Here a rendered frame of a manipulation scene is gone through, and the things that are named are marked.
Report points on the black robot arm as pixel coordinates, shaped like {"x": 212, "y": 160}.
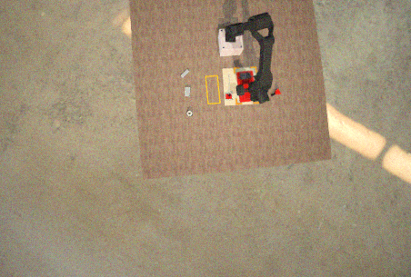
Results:
{"x": 263, "y": 78}

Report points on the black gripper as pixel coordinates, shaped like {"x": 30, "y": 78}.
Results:
{"x": 240, "y": 90}

